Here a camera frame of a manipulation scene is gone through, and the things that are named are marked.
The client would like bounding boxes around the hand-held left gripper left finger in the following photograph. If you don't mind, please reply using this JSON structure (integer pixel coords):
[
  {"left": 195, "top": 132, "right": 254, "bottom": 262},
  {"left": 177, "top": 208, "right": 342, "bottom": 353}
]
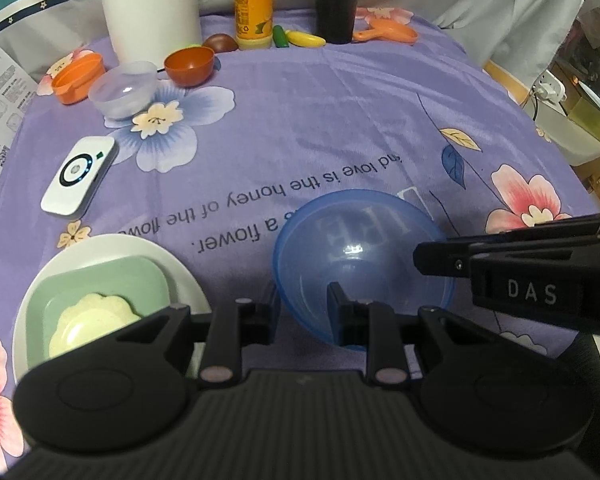
[{"left": 112, "top": 282, "right": 281, "bottom": 387}]

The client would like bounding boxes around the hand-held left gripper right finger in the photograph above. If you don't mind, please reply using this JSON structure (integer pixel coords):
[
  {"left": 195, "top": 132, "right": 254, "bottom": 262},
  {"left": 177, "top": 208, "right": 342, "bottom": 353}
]
[{"left": 326, "top": 281, "right": 491, "bottom": 387}]

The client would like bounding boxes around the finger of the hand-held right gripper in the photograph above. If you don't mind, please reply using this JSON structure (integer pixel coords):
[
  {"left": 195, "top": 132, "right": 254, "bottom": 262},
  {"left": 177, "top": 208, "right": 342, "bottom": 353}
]
[{"left": 414, "top": 211, "right": 600, "bottom": 278}]

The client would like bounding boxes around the blue transparent bowl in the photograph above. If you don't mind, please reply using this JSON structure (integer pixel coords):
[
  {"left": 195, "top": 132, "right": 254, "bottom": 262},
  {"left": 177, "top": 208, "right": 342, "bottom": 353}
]
[{"left": 272, "top": 189, "right": 456, "bottom": 348}]

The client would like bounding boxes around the green square plate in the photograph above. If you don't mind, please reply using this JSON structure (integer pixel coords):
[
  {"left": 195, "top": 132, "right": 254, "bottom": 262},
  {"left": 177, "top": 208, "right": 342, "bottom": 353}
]
[{"left": 26, "top": 256, "right": 173, "bottom": 371}]

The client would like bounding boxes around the white round plate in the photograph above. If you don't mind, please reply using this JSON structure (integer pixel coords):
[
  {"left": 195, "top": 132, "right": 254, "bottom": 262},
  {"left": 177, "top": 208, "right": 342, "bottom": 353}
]
[{"left": 11, "top": 233, "right": 213, "bottom": 386}]

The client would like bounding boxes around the yellow flower-shaped plate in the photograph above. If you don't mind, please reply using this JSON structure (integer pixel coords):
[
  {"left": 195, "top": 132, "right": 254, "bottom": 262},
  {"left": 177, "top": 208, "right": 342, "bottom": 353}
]
[{"left": 47, "top": 292, "right": 143, "bottom": 361}]

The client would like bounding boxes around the white plastic stool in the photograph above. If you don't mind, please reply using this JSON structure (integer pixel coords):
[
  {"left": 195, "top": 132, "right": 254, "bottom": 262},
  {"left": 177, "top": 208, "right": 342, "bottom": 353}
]
[{"left": 522, "top": 95, "right": 600, "bottom": 166}]

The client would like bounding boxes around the yellow cardboard box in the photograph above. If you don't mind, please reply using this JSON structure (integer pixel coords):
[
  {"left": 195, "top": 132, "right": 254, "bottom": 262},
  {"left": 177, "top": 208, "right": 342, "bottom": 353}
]
[{"left": 567, "top": 95, "right": 600, "bottom": 147}]

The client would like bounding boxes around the purple floral tablecloth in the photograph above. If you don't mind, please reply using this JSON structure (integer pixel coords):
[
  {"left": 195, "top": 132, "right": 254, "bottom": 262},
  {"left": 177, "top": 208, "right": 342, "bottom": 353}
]
[{"left": 0, "top": 7, "right": 600, "bottom": 471}]

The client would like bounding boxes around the white power strip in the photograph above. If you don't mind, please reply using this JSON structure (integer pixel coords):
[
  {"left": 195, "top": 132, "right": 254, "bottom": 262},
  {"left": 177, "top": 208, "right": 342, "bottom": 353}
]
[{"left": 530, "top": 71, "right": 568, "bottom": 106}]

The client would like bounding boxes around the orange toy pan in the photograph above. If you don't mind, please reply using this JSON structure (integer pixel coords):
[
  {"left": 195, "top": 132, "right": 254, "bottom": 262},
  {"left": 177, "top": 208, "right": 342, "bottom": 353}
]
[{"left": 352, "top": 21, "right": 419, "bottom": 46}]

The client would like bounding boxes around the white pocket device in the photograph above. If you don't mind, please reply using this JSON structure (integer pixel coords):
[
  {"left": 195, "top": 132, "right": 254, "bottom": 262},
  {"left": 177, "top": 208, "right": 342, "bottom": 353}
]
[{"left": 40, "top": 136, "right": 117, "bottom": 219}]

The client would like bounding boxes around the yellow toy banana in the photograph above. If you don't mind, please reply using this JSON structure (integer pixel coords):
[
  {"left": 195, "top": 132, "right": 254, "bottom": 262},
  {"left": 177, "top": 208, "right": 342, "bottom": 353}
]
[{"left": 285, "top": 30, "right": 327, "bottom": 48}]

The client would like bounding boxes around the orange-brown bowl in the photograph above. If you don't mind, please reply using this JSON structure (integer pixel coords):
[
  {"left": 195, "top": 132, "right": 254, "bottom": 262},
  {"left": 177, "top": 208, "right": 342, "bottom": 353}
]
[{"left": 163, "top": 46, "right": 216, "bottom": 86}]

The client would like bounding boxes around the clear plastic bowl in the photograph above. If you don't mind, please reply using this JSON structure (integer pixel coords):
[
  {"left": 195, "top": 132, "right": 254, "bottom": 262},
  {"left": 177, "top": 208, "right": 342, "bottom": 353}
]
[{"left": 88, "top": 61, "right": 158, "bottom": 120}]

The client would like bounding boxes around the black thermos flask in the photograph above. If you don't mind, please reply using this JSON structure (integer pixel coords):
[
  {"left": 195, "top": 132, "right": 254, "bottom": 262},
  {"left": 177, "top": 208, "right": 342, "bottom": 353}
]
[{"left": 316, "top": 0, "right": 359, "bottom": 45}]

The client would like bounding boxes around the brown toy fruit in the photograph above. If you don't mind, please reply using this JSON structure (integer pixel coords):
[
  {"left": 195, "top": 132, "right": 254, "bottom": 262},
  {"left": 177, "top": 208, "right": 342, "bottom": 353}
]
[{"left": 201, "top": 33, "right": 239, "bottom": 53}]

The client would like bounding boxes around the orange toy pot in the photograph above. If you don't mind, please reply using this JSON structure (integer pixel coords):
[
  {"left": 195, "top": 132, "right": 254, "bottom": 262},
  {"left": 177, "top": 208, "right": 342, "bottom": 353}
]
[{"left": 51, "top": 52, "right": 106, "bottom": 106}]

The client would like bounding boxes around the yellow orange detergent bottle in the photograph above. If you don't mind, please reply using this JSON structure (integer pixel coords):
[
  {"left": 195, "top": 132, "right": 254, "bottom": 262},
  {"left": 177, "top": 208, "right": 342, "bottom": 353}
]
[{"left": 232, "top": 0, "right": 275, "bottom": 51}]

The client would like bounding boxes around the white thermos jug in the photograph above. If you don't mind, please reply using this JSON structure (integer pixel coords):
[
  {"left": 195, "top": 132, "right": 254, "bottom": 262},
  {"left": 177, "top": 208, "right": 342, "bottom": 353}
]
[{"left": 100, "top": 0, "right": 203, "bottom": 63}]

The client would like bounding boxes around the white printed paper sheet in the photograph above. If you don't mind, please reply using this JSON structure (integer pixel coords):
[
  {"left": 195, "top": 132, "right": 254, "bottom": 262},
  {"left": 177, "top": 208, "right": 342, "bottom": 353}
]
[{"left": 0, "top": 30, "right": 41, "bottom": 241}]

